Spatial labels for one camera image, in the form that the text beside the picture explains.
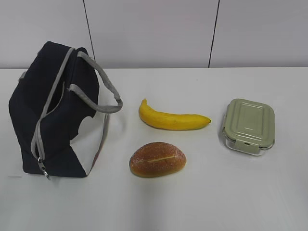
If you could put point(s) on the yellow banana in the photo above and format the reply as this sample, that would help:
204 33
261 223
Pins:
168 121

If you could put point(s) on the navy blue lunch bag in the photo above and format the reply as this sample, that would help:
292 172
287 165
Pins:
59 111

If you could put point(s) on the green lid glass container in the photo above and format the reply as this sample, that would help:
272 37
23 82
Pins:
249 127

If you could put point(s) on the brown bread roll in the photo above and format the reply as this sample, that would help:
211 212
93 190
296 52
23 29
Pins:
157 159

